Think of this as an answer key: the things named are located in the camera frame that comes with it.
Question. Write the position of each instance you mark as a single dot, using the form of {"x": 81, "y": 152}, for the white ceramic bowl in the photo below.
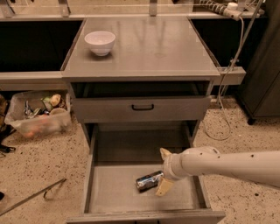
{"x": 100, "y": 42}

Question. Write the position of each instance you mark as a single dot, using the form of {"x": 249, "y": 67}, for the metal rod on floor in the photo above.
{"x": 36, "y": 194}

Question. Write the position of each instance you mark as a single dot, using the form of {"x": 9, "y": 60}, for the black drawer handle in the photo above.
{"x": 142, "y": 107}

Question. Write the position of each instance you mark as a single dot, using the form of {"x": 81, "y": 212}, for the silver blue redbull can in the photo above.
{"x": 148, "y": 181}

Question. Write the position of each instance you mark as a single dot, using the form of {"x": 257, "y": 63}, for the grey upper drawer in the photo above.
{"x": 118, "y": 110}

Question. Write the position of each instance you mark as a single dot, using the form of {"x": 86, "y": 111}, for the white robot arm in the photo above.
{"x": 262, "y": 168}

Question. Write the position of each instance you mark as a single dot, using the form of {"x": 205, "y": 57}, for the white power strip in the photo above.
{"x": 229, "y": 10}

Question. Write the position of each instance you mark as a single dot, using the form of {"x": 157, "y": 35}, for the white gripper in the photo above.
{"x": 169, "y": 167}

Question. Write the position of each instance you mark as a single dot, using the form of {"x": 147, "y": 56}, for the grey drawer cabinet counter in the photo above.
{"x": 151, "y": 57}

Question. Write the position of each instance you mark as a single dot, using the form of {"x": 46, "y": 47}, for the open grey middle drawer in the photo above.
{"x": 119, "y": 154}

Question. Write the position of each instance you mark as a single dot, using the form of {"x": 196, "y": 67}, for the clear plastic bin with items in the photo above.
{"x": 37, "y": 113}

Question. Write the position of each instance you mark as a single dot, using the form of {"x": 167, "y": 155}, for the dark cabinet on wheels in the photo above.
{"x": 259, "y": 94}

